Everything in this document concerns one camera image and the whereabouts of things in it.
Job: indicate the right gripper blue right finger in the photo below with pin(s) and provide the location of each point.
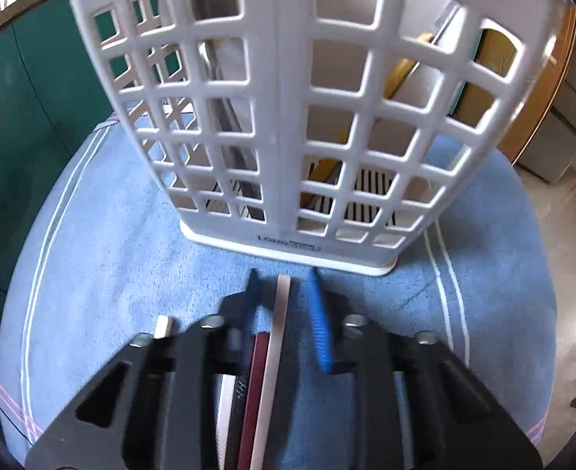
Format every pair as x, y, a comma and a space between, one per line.
417, 406

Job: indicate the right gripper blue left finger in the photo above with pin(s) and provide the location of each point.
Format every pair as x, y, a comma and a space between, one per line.
152, 405

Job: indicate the white chopstick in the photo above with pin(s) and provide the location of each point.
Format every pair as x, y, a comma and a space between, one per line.
163, 327
226, 399

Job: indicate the dark red chopstick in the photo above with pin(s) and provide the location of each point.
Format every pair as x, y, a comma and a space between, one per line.
256, 378

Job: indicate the silver grey chopstick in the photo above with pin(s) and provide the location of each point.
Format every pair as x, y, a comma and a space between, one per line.
271, 370

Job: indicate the blue striped towel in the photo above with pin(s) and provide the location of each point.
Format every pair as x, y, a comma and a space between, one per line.
105, 257

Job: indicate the wooden glass sliding door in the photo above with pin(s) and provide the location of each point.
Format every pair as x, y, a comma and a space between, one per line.
536, 107

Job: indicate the white plastic utensil basket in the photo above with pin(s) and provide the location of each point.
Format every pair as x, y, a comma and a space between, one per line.
324, 132

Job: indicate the teal lower cabinets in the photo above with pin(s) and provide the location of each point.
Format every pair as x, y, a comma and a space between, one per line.
50, 99

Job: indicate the silver refrigerator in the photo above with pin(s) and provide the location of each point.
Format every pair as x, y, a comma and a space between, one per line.
552, 149

